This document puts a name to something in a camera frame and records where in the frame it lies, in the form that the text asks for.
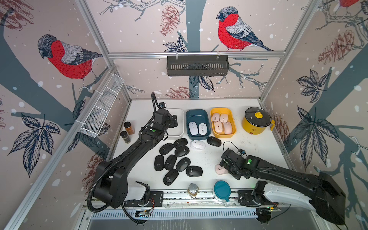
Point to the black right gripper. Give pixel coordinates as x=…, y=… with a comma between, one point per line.
x=223, y=163

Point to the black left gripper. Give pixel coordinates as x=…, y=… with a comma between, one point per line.
x=172, y=120

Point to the pink mouse bottom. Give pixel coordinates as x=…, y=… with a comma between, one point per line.
x=220, y=170

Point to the white mouse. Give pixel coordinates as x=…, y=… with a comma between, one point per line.
x=202, y=129
x=193, y=128
x=198, y=145

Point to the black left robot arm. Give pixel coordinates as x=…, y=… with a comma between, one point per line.
x=110, y=186

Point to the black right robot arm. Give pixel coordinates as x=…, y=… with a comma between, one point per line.
x=276, y=185

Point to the white storage box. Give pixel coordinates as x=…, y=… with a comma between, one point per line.
x=178, y=131

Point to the teal storage box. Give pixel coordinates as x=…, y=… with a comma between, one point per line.
x=198, y=116

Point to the yellow storage box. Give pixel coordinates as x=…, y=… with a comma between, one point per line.
x=224, y=110

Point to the black mouse top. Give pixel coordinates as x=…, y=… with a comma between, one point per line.
x=180, y=143

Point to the teal round lid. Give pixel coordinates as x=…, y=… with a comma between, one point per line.
x=222, y=192

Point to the brown spice jar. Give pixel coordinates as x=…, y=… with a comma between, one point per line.
x=129, y=128

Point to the dark spice jar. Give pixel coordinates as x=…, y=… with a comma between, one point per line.
x=125, y=136

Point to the white mouse top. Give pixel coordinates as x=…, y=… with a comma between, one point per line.
x=198, y=145

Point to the yellow electric cooking pot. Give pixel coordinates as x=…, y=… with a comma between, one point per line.
x=253, y=130

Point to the glass pot lid yellow knob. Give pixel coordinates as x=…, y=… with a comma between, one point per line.
x=257, y=117

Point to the small glass bottle metal cap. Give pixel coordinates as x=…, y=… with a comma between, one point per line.
x=193, y=190

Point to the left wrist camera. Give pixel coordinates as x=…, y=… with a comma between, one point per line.
x=162, y=105

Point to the black hanging wire basket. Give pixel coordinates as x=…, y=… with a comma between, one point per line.
x=197, y=66

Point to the white wire mesh shelf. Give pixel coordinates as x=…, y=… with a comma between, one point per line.
x=92, y=126

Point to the aluminium mounting rail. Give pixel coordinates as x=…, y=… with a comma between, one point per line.
x=177, y=204

